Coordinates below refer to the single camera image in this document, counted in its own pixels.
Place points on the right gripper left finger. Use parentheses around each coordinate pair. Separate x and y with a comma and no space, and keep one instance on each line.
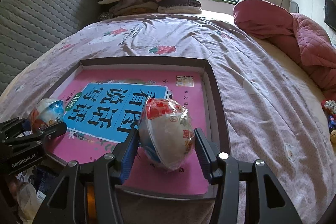
(66,201)

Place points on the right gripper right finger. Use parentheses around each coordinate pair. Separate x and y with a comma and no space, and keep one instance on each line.
(266,201)

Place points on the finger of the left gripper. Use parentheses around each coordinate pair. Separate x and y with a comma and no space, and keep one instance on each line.
(13,128)
(43,135)

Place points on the orange tangerine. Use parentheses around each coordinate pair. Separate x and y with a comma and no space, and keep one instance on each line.
(91,204)

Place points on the red snack ball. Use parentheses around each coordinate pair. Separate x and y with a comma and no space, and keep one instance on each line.
(47,112)

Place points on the beige mesh drawstring pouch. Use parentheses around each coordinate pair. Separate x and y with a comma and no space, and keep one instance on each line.
(29,201)

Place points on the white blue snack ball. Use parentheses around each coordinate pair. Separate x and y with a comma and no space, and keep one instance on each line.
(166,133)

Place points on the blue biscuit packet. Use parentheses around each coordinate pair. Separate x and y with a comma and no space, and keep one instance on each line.
(42,179)

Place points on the strawberry print bed sheet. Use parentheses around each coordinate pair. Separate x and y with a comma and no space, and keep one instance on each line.
(273,108)

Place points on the grey quilted headboard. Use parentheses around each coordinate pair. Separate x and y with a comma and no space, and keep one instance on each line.
(29,28)

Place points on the small colourful toy figures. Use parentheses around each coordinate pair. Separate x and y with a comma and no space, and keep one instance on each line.
(329,107)

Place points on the shallow grey cardboard box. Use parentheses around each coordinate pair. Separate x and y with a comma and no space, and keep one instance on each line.
(216,130)

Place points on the pink quilted blanket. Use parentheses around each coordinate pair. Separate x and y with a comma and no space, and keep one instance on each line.
(298,36)

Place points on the black wall television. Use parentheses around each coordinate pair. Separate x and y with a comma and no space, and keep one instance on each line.
(330,14)

